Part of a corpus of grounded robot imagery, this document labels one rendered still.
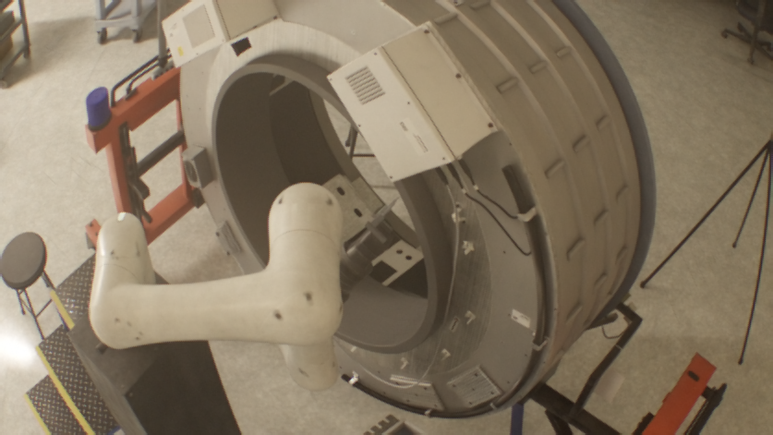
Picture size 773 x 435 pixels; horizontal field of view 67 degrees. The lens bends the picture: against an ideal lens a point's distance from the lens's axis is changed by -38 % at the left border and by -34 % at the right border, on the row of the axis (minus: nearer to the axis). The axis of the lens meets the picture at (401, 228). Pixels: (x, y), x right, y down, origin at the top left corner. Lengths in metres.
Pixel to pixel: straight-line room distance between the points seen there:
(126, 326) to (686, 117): 4.01
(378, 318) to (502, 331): 0.53
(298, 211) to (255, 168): 1.10
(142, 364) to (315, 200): 0.54
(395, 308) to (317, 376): 0.68
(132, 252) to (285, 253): 0.35
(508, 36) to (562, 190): 0.33
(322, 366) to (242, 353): 1.57
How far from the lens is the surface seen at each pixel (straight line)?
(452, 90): 1.49
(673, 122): 4.68
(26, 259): 3.25
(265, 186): 2.44
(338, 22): 1.69
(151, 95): 2.91
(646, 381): 3.29
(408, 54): 1.47
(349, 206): 2.58
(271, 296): 1.23
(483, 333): 1.89
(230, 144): 2.33
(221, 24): 1.76
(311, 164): 2.66
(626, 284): 2.17
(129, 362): 1.58
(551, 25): 1.75
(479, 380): 2.01
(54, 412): 3.00
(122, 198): 3.09
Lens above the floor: 2.63
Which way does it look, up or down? 47 degrees down
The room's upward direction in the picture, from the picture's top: 4 degrees clockwise
